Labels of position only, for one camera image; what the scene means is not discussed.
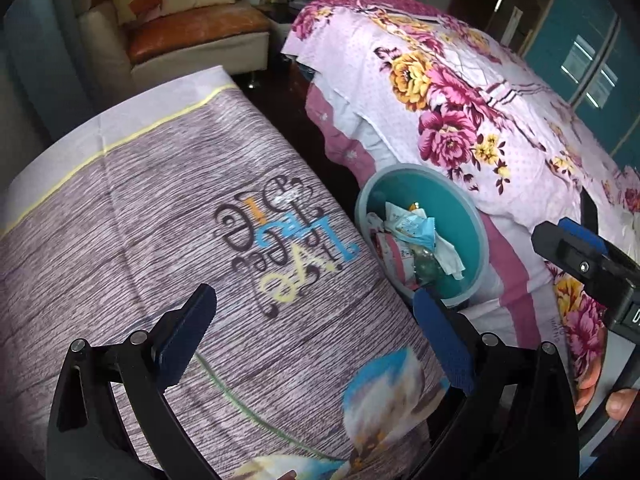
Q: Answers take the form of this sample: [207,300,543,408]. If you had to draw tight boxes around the white tissue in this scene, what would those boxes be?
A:
[434,235,465,281]

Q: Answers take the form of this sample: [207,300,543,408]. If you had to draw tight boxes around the pink white snack wrapper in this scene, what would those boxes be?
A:
[373,232,416,289]

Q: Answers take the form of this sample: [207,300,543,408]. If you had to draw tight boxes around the patterned white wet-wipe pack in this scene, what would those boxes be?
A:
[384,202,436,252]

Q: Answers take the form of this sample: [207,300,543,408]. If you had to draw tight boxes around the teal plastic trash bin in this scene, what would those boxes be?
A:
[355,164,489,309]

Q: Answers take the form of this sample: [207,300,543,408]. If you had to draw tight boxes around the person's right hand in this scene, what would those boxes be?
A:
[574,354,639,422]

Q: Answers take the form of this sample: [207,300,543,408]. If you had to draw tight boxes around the purple wood-print tablecloth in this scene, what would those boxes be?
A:
[1,67,448,479]

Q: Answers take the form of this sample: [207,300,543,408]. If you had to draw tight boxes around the teal cabinet doors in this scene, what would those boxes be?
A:
[525,0,639,169]

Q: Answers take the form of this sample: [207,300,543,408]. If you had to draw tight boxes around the floral pink bed quilt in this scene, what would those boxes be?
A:
[281,0,640,411]

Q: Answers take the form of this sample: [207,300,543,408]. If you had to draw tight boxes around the orange leather seat cushion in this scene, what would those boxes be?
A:
[127,2,270,64]

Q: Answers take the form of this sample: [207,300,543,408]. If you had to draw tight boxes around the white sofa with cushions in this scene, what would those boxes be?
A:
[72,0,270,105]

